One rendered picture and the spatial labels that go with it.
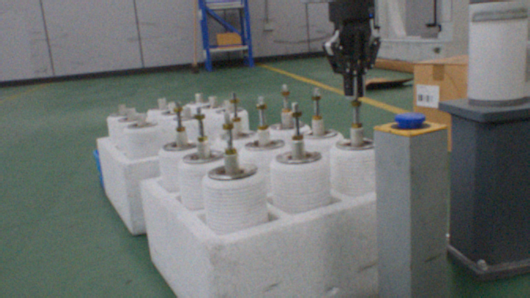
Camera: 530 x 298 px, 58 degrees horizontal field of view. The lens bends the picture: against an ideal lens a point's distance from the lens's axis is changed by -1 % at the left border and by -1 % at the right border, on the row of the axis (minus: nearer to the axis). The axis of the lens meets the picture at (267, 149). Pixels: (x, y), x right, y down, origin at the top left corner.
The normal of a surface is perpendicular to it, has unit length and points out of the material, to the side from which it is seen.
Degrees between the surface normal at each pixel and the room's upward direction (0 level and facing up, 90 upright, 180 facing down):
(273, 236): 90
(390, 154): 90
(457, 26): 90
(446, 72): 90
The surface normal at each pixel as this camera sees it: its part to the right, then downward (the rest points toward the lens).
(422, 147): 0.47, 0.18
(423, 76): -0.87, 0.18
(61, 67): 0.18, 0.22
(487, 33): -0.69, 0.22
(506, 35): -0.13, 0.25
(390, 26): -0.98, 0.12
